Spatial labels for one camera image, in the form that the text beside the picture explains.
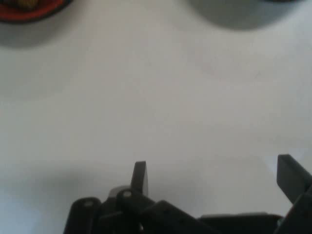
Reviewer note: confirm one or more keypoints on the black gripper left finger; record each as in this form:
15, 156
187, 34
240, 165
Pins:
136, 209

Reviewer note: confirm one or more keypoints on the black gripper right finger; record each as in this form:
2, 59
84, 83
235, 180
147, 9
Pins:
291, 178

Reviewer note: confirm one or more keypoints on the red bowl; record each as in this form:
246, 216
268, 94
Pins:
36, 13

